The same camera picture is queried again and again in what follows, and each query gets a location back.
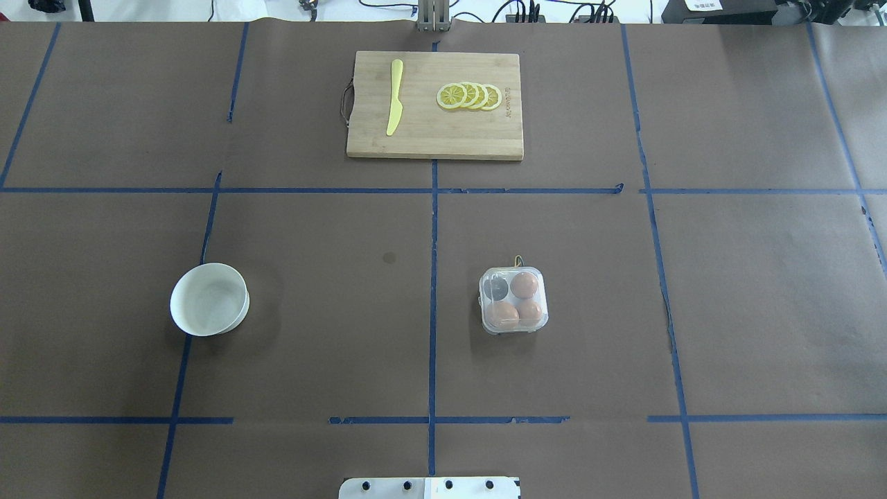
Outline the clear plastic egg carton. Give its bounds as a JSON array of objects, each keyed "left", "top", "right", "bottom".
[{"left": 478, "top": 254, "right": 550, "bottom": 335}]

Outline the white ceramic bowl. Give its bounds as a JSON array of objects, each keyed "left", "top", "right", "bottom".
[{"left": 169, "top": 263, "right": 250, "bottom": 337}]

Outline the yellow plastic knife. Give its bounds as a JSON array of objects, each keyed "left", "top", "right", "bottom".
[{"left": 386, "top": 59, "right": 403, "bottom": 137}]

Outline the brown egg rear slot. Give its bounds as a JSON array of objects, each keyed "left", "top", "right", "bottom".
[{"left": 509, "top": 271, "right": 541, "bottom": 300}]

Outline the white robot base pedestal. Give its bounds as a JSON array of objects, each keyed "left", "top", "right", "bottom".
[{"left": 338, "top": 476, "right": 522, "bottom": 498}]

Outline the lemon slice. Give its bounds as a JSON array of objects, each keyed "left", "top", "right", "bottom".
[
  {"left": 435, "top": 83, "right": 468, "bottom": 110},
  {"left": 481, "top": 85, "right": 502, "bottom": 111},
  {"left": 468, "top": 83, "right": 489, "bottom": 110},
  {"left": 459, "top": 82, "right": 482, "bottom": 108}
]

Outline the bamboo cutting board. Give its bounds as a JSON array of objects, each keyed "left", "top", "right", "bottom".
[{"left": 346, "top": 51, "right": 524, "bottom": 161}]

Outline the brown egg front slot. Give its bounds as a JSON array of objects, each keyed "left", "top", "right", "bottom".
[{"left": 516, "top": 299, "right": 545, "bottom": 328}]

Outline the brown egg slot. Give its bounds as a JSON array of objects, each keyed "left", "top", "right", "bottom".
[
  {"left": 516, "top": 299, "right": 545, "bottom": 328},
  {"left": 509, "top": 271, "right": 541, "bottom": 300}
]

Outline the brown egg from bowl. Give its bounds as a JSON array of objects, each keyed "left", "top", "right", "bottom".
[{"left": 484, "top": 301, "right": 520, "bottom": 331}]

